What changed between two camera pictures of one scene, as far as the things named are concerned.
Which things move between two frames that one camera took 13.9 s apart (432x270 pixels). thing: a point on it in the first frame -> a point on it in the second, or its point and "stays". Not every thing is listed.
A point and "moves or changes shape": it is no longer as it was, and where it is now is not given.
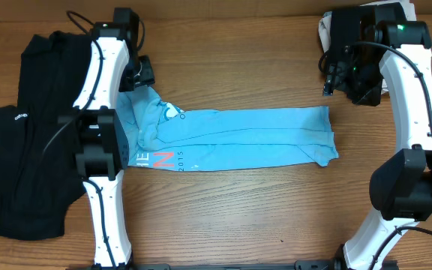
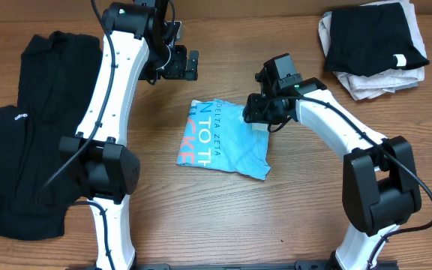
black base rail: [302, 265] stays
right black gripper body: [362, 82] -> [260, 111]
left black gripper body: [139, 70] -> [169, 63]
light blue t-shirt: [157, 135] moves or changes shape
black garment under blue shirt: [34, 143] stays
